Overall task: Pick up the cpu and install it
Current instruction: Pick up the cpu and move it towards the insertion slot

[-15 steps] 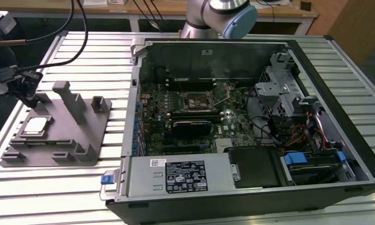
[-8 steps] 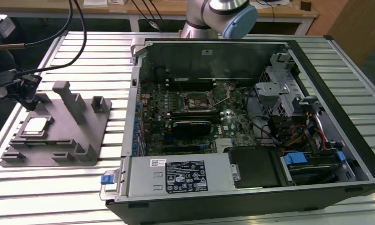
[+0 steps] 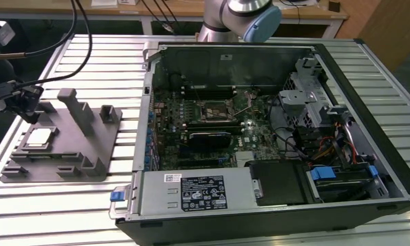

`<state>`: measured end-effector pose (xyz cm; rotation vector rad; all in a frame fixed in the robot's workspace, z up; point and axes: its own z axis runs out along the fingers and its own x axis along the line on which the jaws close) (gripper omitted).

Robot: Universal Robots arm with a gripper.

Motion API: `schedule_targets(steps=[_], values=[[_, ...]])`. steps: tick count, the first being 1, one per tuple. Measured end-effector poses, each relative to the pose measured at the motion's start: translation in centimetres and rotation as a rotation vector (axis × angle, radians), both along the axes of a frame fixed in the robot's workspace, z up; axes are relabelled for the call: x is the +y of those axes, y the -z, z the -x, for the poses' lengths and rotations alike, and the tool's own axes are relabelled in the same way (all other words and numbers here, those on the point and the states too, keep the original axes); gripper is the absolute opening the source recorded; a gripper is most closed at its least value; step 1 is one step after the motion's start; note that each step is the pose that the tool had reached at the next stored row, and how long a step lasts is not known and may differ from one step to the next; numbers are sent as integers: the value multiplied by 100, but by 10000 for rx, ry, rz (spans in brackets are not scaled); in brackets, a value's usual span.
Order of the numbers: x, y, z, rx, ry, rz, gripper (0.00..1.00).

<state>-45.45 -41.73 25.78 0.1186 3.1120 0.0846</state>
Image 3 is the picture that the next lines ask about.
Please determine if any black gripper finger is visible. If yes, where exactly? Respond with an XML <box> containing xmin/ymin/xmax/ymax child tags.
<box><xmin>16</xmin><ymin>85</ymin><xmax>45</xmax><ymax>125</ymax></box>

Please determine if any silver square CPU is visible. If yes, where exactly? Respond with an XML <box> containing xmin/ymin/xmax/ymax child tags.
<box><xmin>24</xmin><ymin>128</ymin><xmax>55</xmax><ymax>147</ymax></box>

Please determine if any grey plastic parts rack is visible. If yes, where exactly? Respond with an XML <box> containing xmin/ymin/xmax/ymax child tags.
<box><xmin>0</xmin><ymin>88</ymin><xmax>123</xmax><ymax>183</ymax></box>

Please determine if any blue case release latch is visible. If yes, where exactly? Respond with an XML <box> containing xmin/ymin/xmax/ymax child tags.
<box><xmin>109</xmin><ymin>186</ymin><xmax>132</xmax><ymax>203</ymax></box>

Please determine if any silver power supply unit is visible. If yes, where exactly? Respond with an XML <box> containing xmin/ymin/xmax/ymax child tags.
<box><xmin>136</xmin><ymin>169</ymin><xmax>265</xmax><ymax>216</ymax></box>

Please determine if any black graphics card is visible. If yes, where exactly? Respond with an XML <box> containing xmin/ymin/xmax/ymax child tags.
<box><xmin>187</xmin><ymin>131</ymin><xmax>233</xmax><ymax>155</ymax></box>

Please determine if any silver finned heatsink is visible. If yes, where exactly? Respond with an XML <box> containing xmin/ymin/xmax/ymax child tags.
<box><xmin>234</xmin><ymin>150</ymin><xmax>258</xmax><ymax>166</ymax></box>

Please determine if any green motherboard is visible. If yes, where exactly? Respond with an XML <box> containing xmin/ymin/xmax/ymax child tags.
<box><xmin>149</xmin><ymin>86</ymin><xmax>285</xmax><ymax>172</ymax></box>

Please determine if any black open PC case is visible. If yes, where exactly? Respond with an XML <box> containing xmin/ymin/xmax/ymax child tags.
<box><xmin>115</xmin><ymin>38</ymin><xmax>410</xmax><ymax>246</ymax></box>

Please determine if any grey metal drive cage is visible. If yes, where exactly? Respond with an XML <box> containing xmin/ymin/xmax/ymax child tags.
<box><xmin>277</xmin><ymin>57</ymin><xmax>348</xmax><ymax>130</ymax></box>

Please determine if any black plastic shroud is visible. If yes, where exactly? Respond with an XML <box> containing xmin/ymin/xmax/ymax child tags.
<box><xmin>244</xmin><ymin>158</ymin><xmax>316</xmax><ymax>207</ymax></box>

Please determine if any hard disk in blue carrier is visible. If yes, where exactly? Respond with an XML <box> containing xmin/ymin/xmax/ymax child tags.
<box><xmin>306</xmin><ymin>165</ymin><xmax>381</xmax><ymax>203</ymax></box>

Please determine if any wooden cabinet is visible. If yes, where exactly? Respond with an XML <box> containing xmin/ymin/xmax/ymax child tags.
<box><xmin>336</xmin><ymin>0</ymin><xmax>410</xmax><ymax>71</ymax></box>

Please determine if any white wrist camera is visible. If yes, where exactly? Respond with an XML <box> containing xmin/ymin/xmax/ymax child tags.
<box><xmin>0</xmin><ymin>21</ymin><xmax>16</xmax><ymax>47</ymax></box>

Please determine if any black camera cable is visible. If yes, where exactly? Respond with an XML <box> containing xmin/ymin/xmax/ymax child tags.
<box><xmin>15</xmin><ymin>0</ymin><xmax>93</xmax><ymax>89</ymax></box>
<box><xmin>23</xmin><ymin>0</ymin><xmax>76</xmax><ymax>56</ymax></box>

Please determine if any wooden desk white frame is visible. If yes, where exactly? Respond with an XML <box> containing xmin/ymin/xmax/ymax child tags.
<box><xmin>0</xmin><ymin>0</ymin><xmax>350</xmax><ymax>39</ymax></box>

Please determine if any orange wire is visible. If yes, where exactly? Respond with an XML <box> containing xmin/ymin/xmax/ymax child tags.
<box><xmin>310</xmin><ymin>143</ymin><xmax>337</xmax><ymax>161</ymax></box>

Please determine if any red wire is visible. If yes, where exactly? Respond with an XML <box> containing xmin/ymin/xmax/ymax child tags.
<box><xmin>348</xmin><ymin>137</ymin><xmax>361</xmax><ymax>165</ymax></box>

